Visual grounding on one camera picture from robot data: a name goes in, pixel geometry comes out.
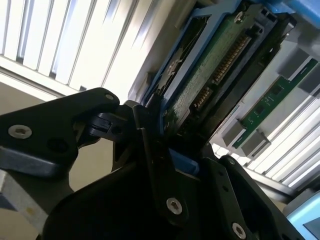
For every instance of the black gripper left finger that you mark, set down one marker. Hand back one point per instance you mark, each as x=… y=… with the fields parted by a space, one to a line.
x=50 y=125

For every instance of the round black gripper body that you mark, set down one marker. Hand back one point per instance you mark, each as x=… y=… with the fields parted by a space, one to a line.
x=105 y=207

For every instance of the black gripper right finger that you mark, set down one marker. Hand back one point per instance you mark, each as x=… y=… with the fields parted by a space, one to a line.
x=237 y=200

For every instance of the hard disk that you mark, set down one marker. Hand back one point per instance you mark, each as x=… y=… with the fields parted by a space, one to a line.
x=215 y=62

